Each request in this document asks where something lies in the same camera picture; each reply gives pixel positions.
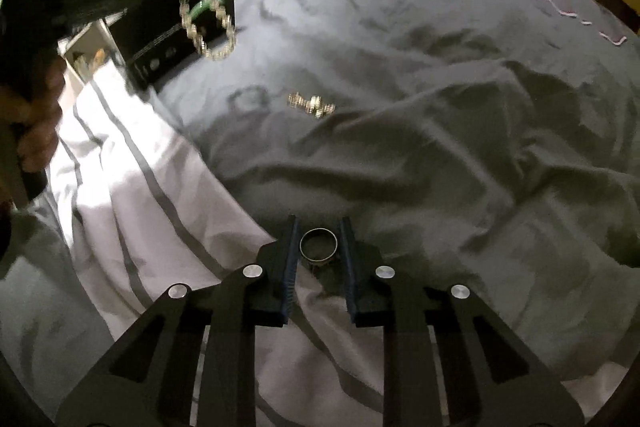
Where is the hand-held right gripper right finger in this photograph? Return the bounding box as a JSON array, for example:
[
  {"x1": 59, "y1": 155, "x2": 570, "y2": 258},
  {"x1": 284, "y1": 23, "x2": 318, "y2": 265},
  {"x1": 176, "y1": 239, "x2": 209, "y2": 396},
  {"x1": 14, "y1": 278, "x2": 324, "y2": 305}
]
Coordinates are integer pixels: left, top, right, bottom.
[{"x1": 340, "y1": 216, "x2": 586, "y2": 427}]

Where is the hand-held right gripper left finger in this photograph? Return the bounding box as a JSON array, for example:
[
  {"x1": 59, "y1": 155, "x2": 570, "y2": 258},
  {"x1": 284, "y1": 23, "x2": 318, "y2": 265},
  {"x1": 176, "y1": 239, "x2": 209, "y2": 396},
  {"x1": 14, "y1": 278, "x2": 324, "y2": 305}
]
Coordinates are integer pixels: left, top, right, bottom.
[{"x1": 55, "y1": 214, "x2": 301, "y2": 427}]

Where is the dark metal ring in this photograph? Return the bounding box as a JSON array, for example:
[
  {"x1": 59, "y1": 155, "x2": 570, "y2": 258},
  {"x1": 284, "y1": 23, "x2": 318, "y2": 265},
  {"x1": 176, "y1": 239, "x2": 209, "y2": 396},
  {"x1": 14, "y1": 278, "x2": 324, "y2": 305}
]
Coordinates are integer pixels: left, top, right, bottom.
[{"x1": 299, "y1": 228, "x2": 339, "y2": 266}]

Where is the black metal box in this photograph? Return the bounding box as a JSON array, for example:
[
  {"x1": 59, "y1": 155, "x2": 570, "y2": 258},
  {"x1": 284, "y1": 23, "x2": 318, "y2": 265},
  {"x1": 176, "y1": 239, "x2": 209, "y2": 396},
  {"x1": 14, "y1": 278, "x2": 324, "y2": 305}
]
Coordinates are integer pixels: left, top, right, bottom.
[{"x1": 107, "y1": 0, "x2": 236, "y2": 92}]

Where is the green jade bangle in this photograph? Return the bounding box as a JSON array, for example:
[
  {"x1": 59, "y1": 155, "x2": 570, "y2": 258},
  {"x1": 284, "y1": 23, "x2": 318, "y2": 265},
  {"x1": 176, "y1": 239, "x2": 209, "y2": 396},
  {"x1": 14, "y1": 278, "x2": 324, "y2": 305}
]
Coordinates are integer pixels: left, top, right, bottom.
[{"x1": 186, "y1": 0, "x2": 216, "y2": 28}]

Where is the gold bead bracelet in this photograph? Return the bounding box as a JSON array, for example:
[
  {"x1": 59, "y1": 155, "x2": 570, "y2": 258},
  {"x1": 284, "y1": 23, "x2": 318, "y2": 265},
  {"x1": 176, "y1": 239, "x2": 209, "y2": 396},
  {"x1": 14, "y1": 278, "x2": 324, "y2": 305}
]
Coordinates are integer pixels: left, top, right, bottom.
[{"x1": 178, "y1": 0, "x2": 237, "y2": 62}]

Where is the beige bead bracelet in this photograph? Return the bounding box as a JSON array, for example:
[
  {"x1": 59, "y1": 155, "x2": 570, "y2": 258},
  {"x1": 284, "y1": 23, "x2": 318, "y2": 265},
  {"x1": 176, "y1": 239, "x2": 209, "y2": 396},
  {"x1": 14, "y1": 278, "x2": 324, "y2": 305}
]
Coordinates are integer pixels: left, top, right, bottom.
[{"x1": 287, "y1": 92, "x2": 337, "y2": 120}]

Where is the person's left hand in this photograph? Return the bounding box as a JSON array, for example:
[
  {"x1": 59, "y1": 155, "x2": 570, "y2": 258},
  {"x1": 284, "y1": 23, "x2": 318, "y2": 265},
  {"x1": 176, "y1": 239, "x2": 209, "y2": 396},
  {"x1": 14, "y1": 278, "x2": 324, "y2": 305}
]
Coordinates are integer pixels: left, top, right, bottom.
[{"x1": 0, "y1": 54, "x2": 67, "y2": 172}]

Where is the white shelf unit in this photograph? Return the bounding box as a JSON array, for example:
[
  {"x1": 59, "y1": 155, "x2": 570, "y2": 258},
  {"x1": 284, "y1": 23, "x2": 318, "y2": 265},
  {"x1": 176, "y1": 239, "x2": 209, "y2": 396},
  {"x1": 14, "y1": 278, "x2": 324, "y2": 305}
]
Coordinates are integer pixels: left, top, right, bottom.
[{"x1": 60, "y1": 19, "x2": 121, "y2": 84}]

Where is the grey striped duvet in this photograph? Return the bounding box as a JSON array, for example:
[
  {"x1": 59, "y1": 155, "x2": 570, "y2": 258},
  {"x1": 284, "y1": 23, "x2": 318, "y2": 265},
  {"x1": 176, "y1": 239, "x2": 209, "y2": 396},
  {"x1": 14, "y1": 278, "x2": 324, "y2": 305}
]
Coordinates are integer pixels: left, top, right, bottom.
[{"x1": 160, "y1": 0, "x2": 640, "y2": 383}]

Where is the white grey striped sheet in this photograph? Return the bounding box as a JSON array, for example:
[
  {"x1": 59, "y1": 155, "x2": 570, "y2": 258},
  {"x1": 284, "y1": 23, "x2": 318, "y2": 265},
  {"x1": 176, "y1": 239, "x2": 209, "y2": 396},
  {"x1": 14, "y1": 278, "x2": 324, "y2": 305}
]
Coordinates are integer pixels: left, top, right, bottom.
[{"x1": 0, "y1": 67, "x2": 631, "y2": 427}]

